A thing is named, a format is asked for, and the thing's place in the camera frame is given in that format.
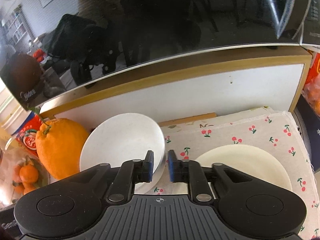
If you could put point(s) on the black microwave oven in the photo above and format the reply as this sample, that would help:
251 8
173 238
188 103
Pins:
49 47

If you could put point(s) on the glass teapot with fruit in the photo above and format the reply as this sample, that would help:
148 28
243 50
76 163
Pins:
21 173

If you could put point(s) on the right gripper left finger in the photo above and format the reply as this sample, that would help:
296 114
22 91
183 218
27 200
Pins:
116 184

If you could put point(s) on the white wooden-edged stand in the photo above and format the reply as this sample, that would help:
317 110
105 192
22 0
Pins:
220 82

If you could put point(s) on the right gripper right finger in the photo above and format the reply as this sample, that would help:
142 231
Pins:
205 184

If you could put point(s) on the cherry print tablecloth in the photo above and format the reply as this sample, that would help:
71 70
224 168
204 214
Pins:
273 131

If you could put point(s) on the bag of small oranges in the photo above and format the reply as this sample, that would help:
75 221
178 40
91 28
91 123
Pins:
311 90

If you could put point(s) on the cream bowl far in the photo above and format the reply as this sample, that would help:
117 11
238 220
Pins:
250 160

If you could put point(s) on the large orange on table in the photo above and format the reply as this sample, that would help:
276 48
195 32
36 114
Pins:
59 143

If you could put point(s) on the white straight-sided bowl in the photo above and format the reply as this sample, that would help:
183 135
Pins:
125 137

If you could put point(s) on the red snack package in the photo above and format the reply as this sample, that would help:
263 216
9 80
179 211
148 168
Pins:
27 133

